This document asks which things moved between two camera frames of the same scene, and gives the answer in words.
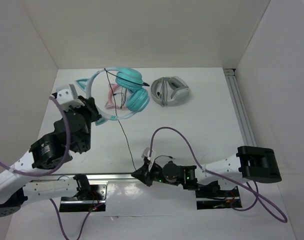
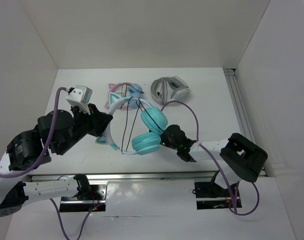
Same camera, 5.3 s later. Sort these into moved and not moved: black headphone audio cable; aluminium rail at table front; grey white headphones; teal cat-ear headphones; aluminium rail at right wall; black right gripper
Moved: teal cat-ear headphones; black headphone audio cable; black right gripper
Not moved: grey white headphones; aluminium rail at right wall; aluminium rail at table front
